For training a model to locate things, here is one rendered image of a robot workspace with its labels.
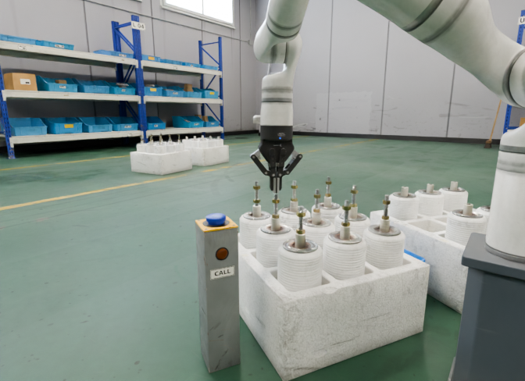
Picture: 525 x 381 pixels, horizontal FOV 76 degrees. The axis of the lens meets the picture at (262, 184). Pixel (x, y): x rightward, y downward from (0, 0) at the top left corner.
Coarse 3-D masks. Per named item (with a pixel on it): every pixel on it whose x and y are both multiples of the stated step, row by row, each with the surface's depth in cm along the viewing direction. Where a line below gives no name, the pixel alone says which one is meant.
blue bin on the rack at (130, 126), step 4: (108, 120) 508; (112, 120) 539; (116, 120) 545; (120, 120) 550; (124, 120) 543; (128, 120) 537; (132, 120) 531; (112, 124) 503; (116, 124) 496; (120, 124) 500; (124, 124) 505; (128, 124) 510; (132, 124) 515; (136, 124) 521; (112, 128) 505; (116, 128) 499; (120, 128) 502; (124, 128) 507; (128, 128) 512; (132, 128) 518; (136, 128) 523
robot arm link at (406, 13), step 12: (360, 0) 46; (372, 0) 45; (384, 0) 44; (396, 0) 43; (408, 0) 43; (420, 0) 43; (432, 0) 43; (384, 12) 46; (396, 12) 45; (408, 12) 44; (420, 12) 44; (396, 24) 48; (408, 24) 46
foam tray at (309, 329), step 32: (256, 288) 76; (320, 288) 68; (352, 288) 70; (384, 288) 74; (416, 288) 78; (256, 320) 78; (288, 320) 64; (320, 320) 68; (352, 320) 72; (384, 320) 76; (416, 320) 81; (288, 352) 66; (320, 352) 71; (352, 352) 74
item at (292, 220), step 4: (280, 212) 96; (308, 212) 96; (280, 216) 95; (284, 216) 94; (288, 216) 93; (292, 216) 93; (296, 216) 93; (308, 216) 95; (280, 220) 95; (284, 220) 94; (288, 220) 93; (292, 220) 93; (296, 220) 93; (288, 224) 94; (292, 224) 93; (296, 224) 93; (292, 228) 94; (296, 228) 94
